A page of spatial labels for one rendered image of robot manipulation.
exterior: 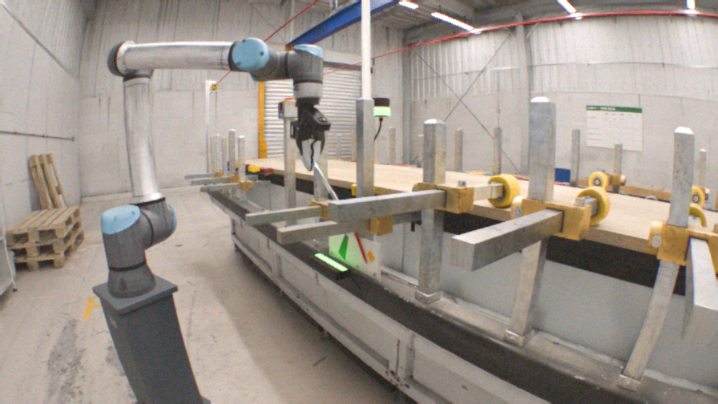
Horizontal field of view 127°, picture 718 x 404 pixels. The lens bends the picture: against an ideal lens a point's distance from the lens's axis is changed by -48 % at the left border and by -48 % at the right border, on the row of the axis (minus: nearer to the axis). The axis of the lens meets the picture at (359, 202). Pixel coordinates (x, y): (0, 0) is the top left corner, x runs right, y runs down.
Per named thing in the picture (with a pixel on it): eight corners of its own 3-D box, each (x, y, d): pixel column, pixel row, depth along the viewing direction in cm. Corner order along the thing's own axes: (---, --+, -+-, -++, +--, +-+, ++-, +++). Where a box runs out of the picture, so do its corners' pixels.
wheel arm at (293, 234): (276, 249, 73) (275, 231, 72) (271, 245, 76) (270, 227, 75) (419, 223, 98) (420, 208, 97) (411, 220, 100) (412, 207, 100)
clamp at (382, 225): (377, 236, 85) (377, 216, 84) (348, 225, 96) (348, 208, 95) (394, 232, 88) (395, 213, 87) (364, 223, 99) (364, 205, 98)
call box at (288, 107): (284, 119, 124) (284, 99, 123) (277, 120, 130) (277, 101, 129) (300, 119, 128) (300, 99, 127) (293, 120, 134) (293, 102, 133)
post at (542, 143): (515, 363, 54) (547, 95, 45) (501, 357, 56) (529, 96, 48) (524, 355, 56) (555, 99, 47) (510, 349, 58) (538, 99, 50)
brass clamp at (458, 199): (456, 214, 63) (457, 187, 62) (409, 204, 74) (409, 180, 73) (475, 211, 66) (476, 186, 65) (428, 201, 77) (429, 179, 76)
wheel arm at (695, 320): (711, 349, 11) (728, 305, 10) (677, 340, 14) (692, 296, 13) (696, 230, 39) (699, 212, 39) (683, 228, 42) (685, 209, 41)
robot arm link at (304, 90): (328, 83, 95) (298, 82, 90) (328, 99, 96) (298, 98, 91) (314, 88, 102) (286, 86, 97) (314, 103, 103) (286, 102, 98)
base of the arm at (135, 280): (121, 303, 82) (114, 273, 80) (101, 287, 90) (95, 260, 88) (165, 285, 98) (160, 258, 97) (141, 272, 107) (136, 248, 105)
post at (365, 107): (363, 272, 93) (363, 95, 85) (356, 269, 96) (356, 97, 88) (373, 270, 95) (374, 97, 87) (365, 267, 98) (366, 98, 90)
